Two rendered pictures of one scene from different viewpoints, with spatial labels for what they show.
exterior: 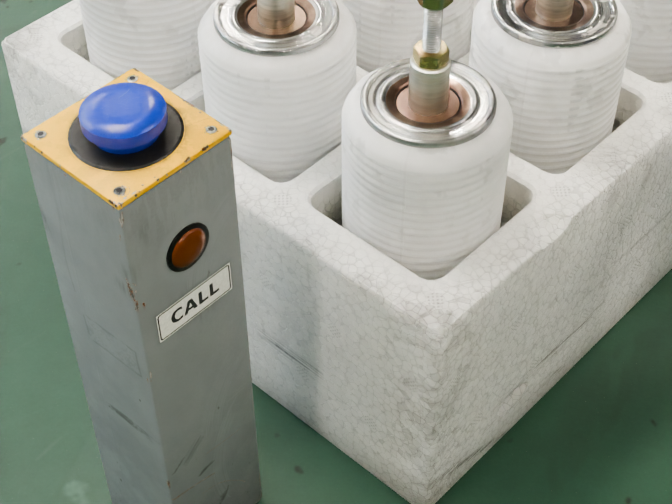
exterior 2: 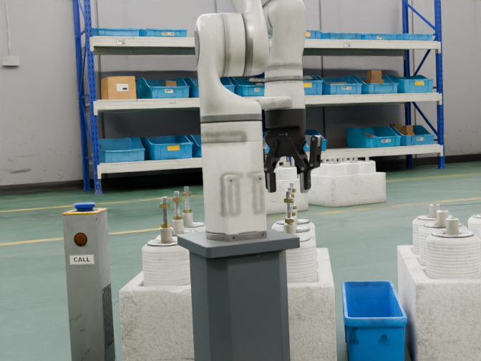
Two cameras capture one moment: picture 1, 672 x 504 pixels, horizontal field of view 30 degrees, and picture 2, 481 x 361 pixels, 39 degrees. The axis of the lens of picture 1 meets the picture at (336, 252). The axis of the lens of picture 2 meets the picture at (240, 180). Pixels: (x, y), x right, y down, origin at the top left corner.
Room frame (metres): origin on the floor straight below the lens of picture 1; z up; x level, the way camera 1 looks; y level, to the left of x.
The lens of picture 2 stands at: (-0.11, -1.16, 0.45)
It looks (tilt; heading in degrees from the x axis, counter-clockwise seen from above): 4 degrees down; 53
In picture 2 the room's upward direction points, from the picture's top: 3 degrees counter-clockwise
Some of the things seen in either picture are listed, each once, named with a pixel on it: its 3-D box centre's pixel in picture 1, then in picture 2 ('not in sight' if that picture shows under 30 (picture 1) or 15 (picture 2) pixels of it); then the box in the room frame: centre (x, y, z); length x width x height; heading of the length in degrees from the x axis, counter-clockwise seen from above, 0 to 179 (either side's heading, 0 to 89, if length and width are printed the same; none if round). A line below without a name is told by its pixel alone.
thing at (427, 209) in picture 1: (420, 219); (169, 289); (0.54, -0.05, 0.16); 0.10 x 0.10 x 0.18
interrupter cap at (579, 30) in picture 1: (553, 9); not in sight; (0.63, -0.13, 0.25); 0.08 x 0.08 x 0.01
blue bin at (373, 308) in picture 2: not in sight; (371, 326); (0.87, -0.26, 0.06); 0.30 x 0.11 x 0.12; 45
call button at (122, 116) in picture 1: (124, 123); (84, 208); (0.44, 0.10, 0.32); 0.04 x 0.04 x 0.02
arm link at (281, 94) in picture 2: not in sight; (279, 92); (0.69, -0.22, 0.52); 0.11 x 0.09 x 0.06; 20
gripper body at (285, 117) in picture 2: not in sight; (285, 131); (0.71, -0.21, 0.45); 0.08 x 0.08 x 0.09
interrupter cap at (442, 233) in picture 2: not in sight; (452, 234); (0.93, -0.41, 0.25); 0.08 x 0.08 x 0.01
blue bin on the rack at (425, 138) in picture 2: not in sight; (406, 135); (5.64, 3.48, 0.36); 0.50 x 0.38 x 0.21; 75
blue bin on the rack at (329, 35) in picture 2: not in sight; (333, 37); (4.81, 3.70, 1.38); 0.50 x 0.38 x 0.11; 75
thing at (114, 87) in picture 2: not in sight; (118, 89); (2.65, 4.21, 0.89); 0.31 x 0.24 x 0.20; 75
